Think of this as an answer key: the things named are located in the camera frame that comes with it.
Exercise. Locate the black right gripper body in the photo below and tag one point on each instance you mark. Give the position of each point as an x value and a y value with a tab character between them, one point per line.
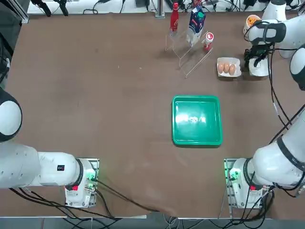
261	50

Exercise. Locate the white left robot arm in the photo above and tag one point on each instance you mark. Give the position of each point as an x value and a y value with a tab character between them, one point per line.
23	167

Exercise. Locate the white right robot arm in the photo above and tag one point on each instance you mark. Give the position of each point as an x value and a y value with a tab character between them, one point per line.
274	167

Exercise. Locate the brown egg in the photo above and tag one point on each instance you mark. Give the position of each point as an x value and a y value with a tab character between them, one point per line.
221	67
226	67
231	69

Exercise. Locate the white egg box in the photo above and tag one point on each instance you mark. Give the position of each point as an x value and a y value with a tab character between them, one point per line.
222	74

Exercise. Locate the paper cup of orange snacks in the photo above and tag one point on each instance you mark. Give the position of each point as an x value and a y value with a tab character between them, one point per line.
247	25

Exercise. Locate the white bottle with red cap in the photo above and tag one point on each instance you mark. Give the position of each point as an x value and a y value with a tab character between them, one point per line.
208	39

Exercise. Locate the blue white milk carton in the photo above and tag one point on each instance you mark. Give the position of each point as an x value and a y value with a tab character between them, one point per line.
195	23

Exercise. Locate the clear acrylic shelf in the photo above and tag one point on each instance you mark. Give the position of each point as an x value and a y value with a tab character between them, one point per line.
183	58

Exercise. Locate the green plastic tray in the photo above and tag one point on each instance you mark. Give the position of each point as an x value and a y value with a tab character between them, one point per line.
181	105

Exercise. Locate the red drink bottle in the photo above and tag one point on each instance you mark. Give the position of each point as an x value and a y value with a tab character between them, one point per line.
174	19

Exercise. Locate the black tripod legs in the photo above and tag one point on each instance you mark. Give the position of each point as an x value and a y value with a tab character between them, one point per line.
46	7

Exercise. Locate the aluminium profile post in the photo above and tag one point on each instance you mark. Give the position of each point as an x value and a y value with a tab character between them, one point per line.
160	8

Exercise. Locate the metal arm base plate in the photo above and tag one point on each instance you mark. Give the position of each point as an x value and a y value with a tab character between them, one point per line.
226	163
95	162

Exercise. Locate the aluminium frame rail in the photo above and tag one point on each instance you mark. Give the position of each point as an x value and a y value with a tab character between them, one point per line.
20	14

